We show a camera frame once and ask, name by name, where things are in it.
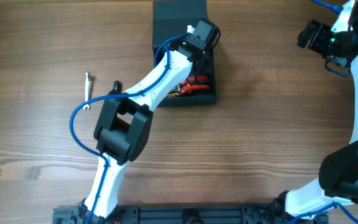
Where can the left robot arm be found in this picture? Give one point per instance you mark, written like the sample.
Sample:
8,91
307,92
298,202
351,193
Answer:
123,127

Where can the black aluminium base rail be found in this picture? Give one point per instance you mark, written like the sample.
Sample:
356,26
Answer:
242,214

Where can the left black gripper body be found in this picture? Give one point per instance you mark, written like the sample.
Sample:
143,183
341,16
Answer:
208,50

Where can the black red screwdriver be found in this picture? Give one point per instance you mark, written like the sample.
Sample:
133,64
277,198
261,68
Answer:
117,87

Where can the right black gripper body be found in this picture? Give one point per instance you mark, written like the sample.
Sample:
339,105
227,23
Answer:
317,37

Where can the red handled cutting pliers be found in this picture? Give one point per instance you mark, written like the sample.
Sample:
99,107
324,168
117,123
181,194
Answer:
193,84

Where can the silver open-end wrench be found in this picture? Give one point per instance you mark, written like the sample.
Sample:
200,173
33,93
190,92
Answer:
88,85

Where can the dark green open box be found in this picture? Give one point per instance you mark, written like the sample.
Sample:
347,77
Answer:
170,21

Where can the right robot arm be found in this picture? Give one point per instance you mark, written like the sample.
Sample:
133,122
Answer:
337,183

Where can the orange black needle-nose pliers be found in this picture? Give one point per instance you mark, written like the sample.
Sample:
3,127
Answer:
174,92

